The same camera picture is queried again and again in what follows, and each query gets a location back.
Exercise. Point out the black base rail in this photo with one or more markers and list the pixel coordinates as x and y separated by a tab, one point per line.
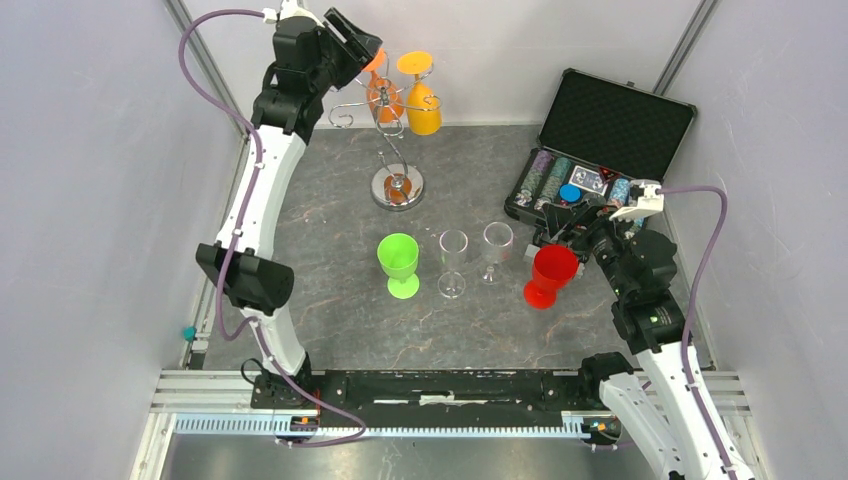
358	405

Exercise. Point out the grey small block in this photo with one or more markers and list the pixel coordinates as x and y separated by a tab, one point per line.
530	253

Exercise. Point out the black poker chip case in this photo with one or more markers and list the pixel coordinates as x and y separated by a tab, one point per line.
614	128

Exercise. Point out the playing card deck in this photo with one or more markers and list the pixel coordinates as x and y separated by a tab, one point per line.
588	180

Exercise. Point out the blue round chip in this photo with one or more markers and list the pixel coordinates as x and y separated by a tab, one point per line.
570	194

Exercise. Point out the clear wine glass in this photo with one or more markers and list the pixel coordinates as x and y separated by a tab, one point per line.
453	245
497	242

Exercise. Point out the green wine glass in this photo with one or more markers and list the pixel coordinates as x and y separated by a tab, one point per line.
398	256

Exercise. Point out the orange wine glass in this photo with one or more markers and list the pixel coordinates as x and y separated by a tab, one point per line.
382	95

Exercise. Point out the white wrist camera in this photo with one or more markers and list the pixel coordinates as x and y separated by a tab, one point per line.
636	199
288	9

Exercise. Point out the yellow wine glass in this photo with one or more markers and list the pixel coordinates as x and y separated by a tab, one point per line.
422	106

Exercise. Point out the chrome wine glass rack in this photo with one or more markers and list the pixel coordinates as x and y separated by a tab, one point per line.
397	185

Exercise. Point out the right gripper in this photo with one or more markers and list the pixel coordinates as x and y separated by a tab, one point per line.
566	218

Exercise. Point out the small teal object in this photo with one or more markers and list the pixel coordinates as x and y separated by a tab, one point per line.
189	334

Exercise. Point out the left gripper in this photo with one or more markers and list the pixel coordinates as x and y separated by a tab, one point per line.
357	50

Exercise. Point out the red wine glass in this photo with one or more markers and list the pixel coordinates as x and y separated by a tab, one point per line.
553	267

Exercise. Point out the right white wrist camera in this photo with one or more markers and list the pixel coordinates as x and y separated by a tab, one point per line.
636	199

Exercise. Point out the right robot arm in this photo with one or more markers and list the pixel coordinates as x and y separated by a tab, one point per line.
683	435

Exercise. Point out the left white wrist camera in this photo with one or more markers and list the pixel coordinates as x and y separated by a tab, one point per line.
288	9

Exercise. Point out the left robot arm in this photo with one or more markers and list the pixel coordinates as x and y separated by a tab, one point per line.
312	55

